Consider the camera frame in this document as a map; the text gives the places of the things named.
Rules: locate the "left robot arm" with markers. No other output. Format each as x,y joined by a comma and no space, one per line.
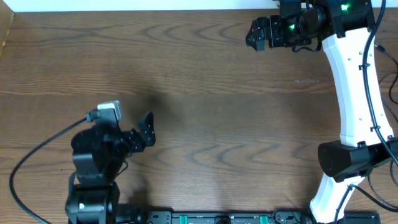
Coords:
98,155

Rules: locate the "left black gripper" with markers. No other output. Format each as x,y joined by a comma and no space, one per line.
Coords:
147,131

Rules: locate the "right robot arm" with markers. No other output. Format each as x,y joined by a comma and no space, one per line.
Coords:
345,31

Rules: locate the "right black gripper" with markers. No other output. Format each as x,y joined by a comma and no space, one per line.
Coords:
272,23

